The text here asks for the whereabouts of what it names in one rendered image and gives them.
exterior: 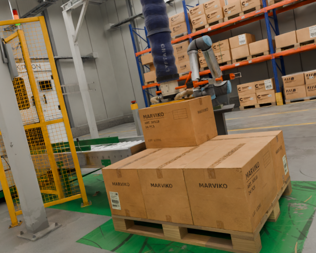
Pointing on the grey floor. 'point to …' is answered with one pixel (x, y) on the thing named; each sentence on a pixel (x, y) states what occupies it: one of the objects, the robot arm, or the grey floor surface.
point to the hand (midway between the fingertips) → (194, 84)
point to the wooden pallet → (234, 246)
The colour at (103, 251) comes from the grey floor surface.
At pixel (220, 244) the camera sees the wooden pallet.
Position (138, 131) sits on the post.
